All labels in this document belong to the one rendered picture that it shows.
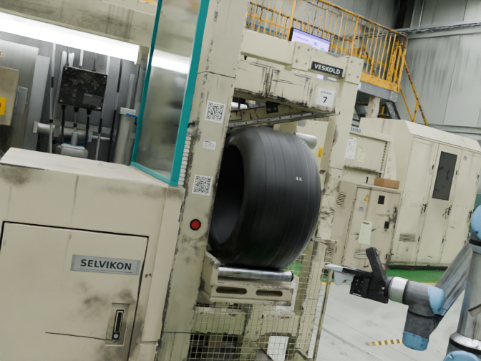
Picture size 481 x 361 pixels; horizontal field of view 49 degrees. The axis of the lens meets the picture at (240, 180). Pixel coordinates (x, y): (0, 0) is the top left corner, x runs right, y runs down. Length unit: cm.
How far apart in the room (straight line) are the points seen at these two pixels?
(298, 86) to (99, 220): 152
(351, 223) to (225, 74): 484
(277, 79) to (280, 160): 56
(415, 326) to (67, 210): 104
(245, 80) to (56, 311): 149
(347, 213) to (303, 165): 470
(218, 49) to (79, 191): 108
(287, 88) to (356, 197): 433
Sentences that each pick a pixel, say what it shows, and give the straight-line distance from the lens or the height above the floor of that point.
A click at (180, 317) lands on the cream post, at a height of 68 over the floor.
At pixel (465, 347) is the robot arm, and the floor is 95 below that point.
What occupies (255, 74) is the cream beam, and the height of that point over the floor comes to 173.
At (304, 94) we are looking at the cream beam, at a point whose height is 169.
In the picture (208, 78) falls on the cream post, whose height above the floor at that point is 163.
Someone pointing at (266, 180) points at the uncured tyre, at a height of 129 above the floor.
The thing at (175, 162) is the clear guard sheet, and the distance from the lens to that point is 121.
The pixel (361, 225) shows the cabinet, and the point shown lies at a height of 73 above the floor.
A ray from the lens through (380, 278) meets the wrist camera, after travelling 170.
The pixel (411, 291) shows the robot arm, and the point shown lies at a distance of 167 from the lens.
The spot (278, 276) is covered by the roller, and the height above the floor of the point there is 90.
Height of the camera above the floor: 137
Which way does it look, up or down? 3 degrees down
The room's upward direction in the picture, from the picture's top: 10 degrees clockwise
